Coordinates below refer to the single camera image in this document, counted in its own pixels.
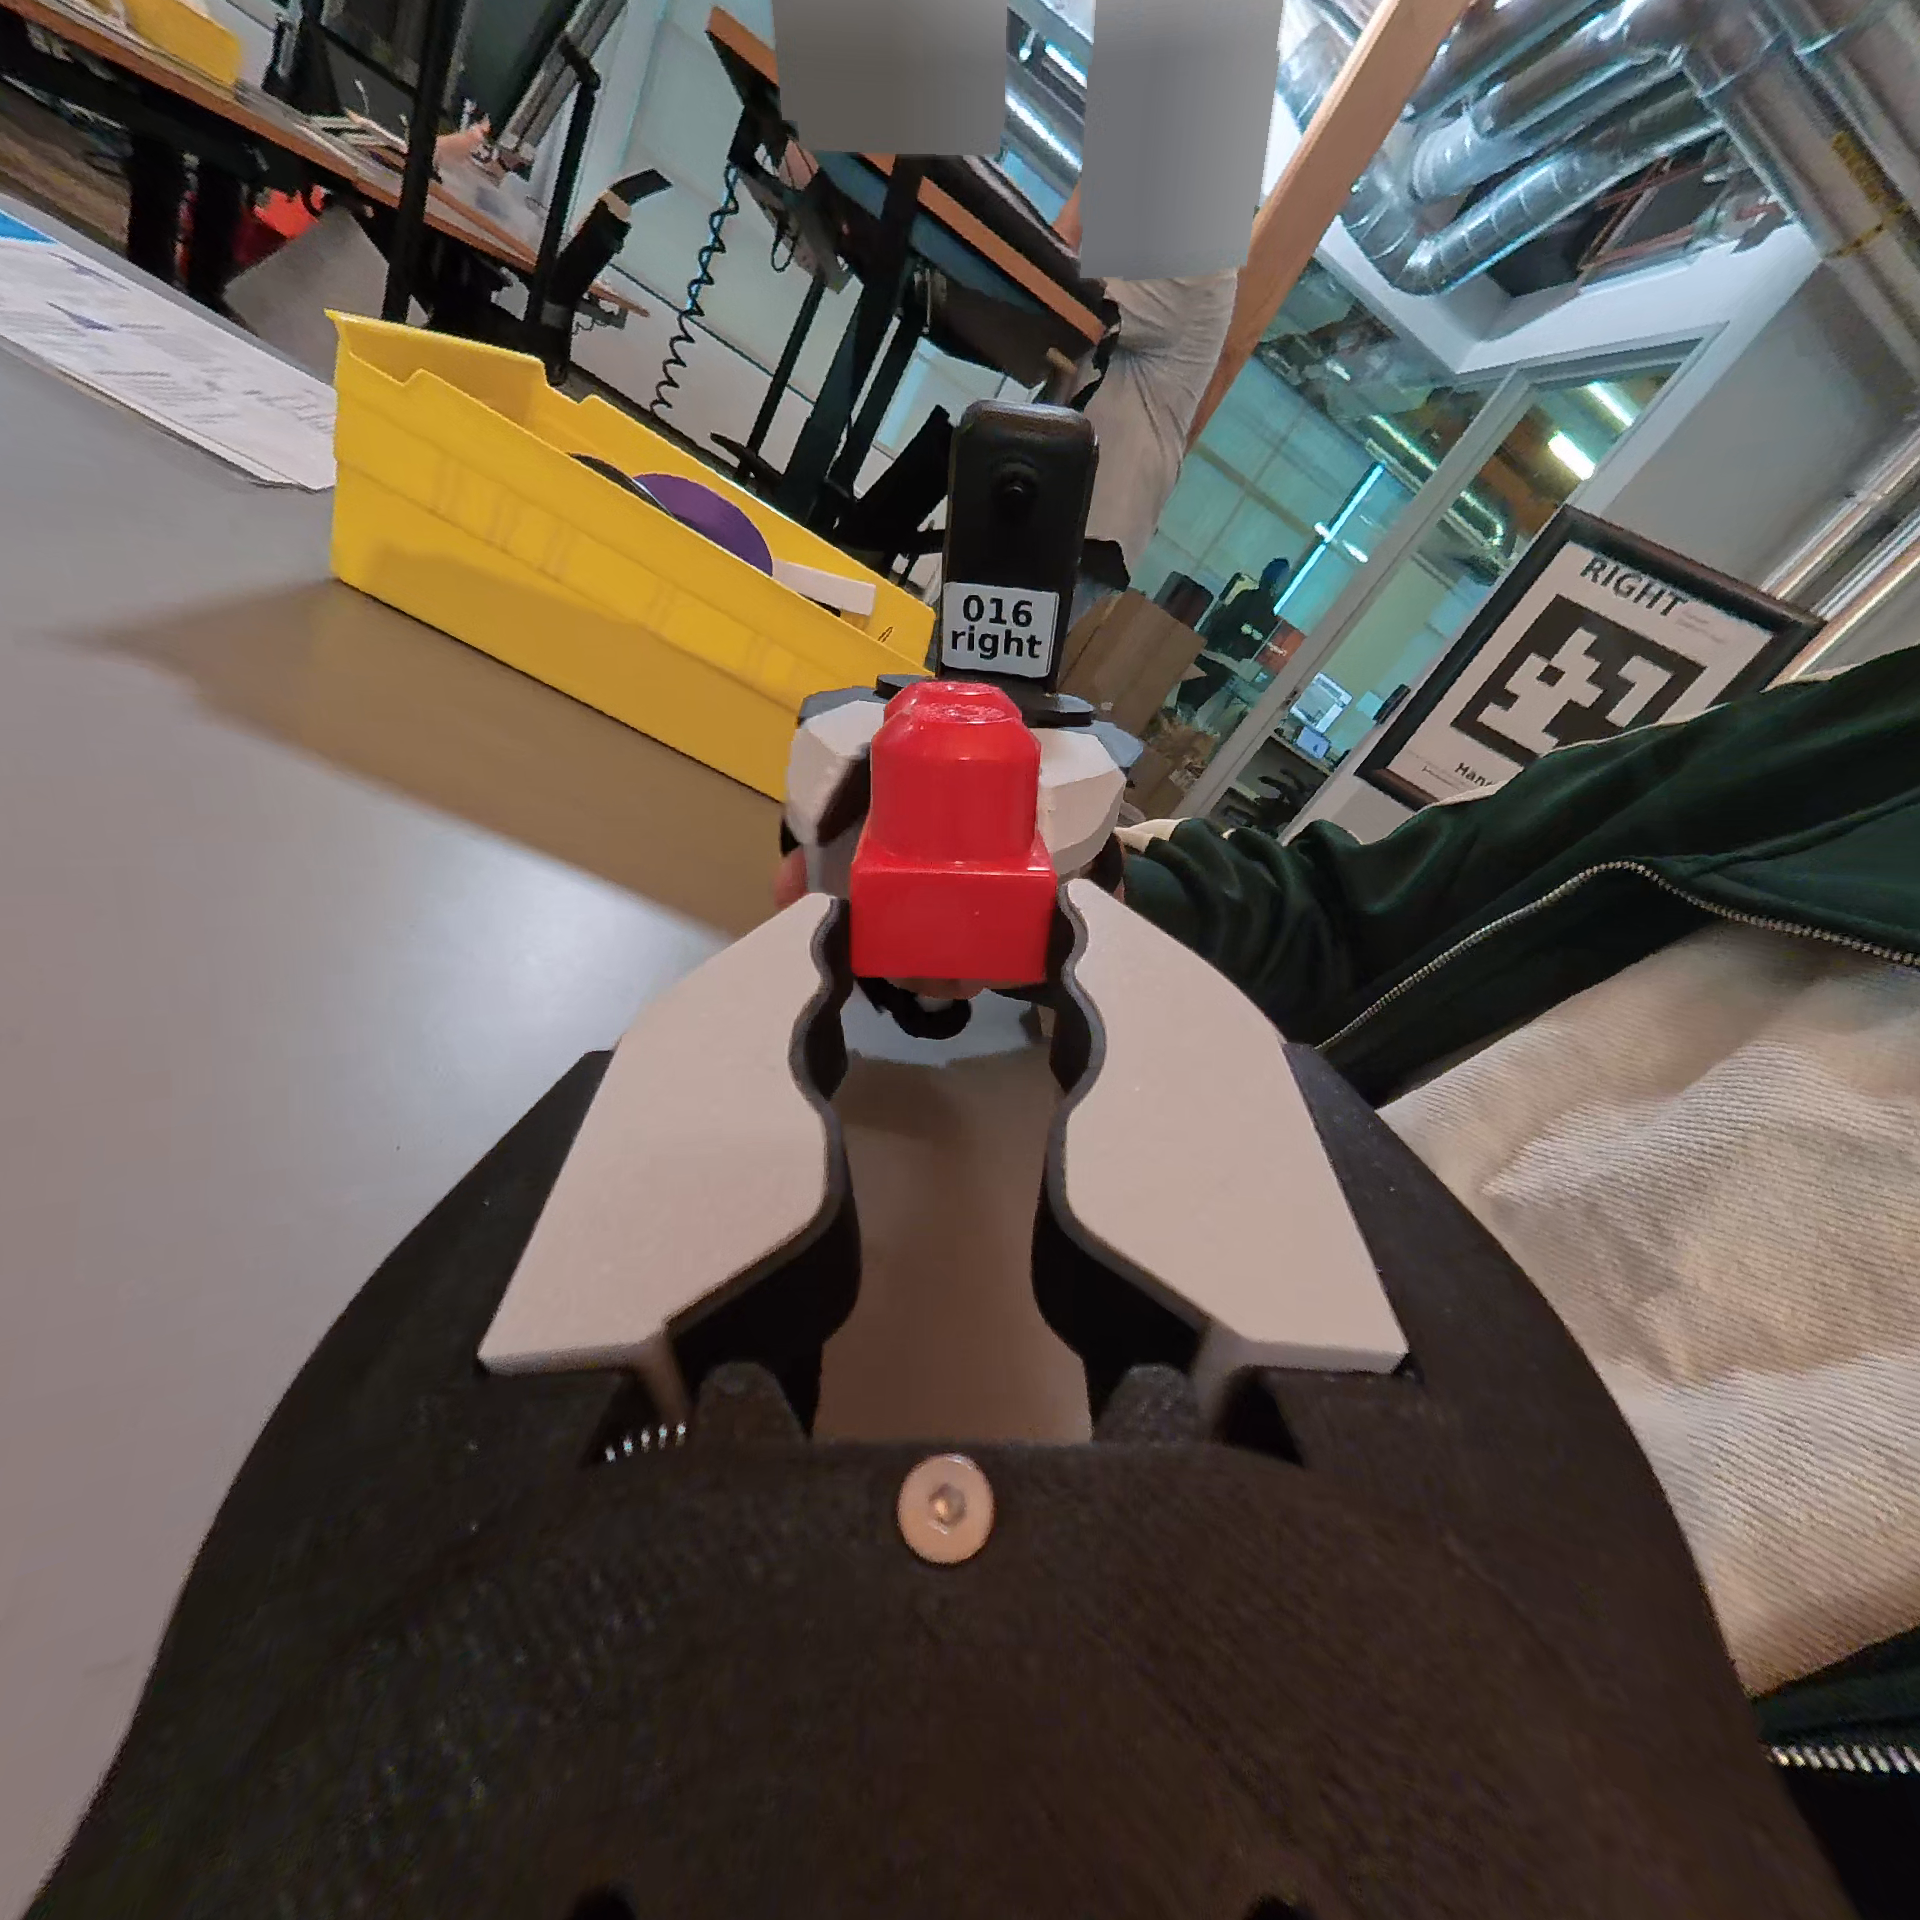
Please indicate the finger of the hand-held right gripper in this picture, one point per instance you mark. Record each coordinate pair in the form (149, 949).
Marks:
(1080, 796)
(832, 780)

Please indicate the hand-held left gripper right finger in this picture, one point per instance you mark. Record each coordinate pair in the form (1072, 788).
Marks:
(1214, 1170)

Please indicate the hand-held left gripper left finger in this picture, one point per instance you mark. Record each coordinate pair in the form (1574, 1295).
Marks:
(676, 1170)

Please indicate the red toy brick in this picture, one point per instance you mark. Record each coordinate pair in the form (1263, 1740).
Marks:
(945, 855)

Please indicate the white segmented block strip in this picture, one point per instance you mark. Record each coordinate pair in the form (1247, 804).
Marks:
(827, 590)

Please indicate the yellow plastic bin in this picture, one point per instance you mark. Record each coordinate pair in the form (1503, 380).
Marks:
(188, 30)
(495, 570)

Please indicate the person's right forearm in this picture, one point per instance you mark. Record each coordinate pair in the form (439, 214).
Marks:
(1576, 809)

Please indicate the black standing desk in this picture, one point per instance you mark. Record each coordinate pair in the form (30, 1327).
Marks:
(931, 224)

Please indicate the grey desk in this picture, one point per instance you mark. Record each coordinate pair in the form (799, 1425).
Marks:
(301, 975)

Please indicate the wooden-top work desk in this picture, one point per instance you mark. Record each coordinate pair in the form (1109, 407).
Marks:
(301, 135)

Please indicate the person's right hand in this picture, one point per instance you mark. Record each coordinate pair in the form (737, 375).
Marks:
(927, 990)

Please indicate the brown cardboard boxes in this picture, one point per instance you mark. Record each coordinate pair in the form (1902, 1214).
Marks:
(1132, 652)

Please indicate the purple disc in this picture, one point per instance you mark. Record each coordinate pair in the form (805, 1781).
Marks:
(697, 518)

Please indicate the person's green zip jacket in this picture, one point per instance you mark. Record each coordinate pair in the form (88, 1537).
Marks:
(1500, 960)

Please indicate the black item in bin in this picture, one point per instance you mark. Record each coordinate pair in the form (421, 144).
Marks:
(609, 471)

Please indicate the slanted wooden beam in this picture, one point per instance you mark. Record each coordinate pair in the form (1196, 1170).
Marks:
(1320, 194)

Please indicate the person's white knit sweater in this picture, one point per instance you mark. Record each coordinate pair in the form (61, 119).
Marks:
(1724, 1276)

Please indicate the large framed marker poster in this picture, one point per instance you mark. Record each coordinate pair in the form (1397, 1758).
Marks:
(1590, 676)

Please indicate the silver ventilation ducts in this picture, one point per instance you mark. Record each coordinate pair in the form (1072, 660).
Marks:
(1576, 135)

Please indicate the printed paper sheet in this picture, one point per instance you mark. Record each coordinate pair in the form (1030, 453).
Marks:
(166, 359)

